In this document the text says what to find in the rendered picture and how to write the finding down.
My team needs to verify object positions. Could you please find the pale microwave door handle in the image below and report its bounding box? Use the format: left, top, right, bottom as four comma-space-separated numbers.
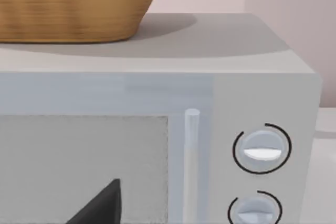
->
184, 108, 200, 224

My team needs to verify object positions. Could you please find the pale microwave oven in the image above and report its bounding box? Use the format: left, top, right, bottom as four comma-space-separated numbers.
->
0, 13, 323, 224

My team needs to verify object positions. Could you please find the brown wicker basket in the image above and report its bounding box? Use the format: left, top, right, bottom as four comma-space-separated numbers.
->
0, 0, 168, 44

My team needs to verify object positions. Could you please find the pale round microwave knob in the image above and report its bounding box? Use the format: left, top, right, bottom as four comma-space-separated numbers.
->
239, 130, 286, 168
234, 196, 277, 224

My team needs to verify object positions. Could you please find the pale blue microwave door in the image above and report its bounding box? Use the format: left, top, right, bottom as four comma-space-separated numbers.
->
0, 73, 215, 224

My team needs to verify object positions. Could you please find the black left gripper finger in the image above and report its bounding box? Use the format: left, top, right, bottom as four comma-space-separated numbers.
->
66, 178, 123, 224

